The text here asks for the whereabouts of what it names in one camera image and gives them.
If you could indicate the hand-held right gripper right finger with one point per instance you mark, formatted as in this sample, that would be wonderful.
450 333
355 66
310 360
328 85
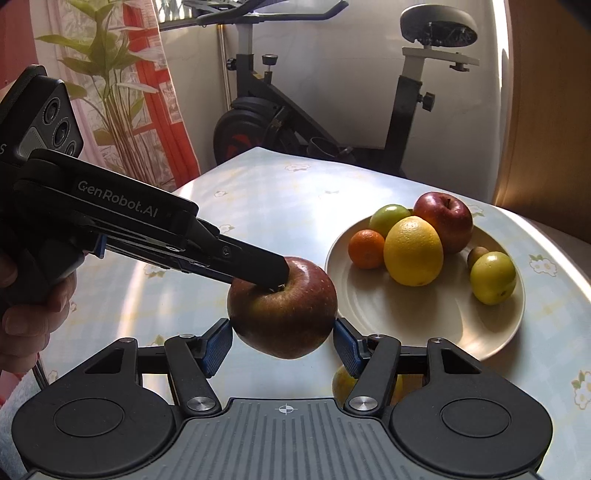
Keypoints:
345 344

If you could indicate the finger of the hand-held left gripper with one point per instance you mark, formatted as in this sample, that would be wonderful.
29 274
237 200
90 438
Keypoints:
258 267

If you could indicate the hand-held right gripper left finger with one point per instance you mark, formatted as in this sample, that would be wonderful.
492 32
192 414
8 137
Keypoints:
217 346

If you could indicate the brownish red apple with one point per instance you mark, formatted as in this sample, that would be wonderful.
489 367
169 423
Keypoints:
286 323

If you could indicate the cream round plate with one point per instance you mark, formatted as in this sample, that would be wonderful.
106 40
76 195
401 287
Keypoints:
438 323

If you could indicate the orange tangerine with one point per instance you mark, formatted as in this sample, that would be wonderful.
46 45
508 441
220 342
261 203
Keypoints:
366 249

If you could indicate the yellow lemon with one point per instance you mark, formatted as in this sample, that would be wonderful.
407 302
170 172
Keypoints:
413 254

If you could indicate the dark red apple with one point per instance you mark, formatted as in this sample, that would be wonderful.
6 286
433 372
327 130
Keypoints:
445 221

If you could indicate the yellow-green round fruit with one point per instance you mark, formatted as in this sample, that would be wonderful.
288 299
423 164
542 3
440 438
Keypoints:
342 385
493 279

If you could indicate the person's left hand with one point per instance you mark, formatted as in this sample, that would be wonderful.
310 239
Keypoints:
27 332

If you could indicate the green round fruit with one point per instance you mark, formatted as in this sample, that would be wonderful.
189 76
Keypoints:
388 221

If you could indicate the printed plant curtain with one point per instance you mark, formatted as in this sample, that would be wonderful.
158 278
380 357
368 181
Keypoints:
115 69

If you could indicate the black exercise bike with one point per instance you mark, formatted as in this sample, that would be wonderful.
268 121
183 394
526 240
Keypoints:
258 115

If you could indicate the small brown fruit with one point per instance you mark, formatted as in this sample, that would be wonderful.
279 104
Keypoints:
475 256

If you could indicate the grey fuzzy rug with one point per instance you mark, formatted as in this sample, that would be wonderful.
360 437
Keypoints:
14 415

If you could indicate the wooden panel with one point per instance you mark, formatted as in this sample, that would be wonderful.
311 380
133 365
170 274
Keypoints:
545 115

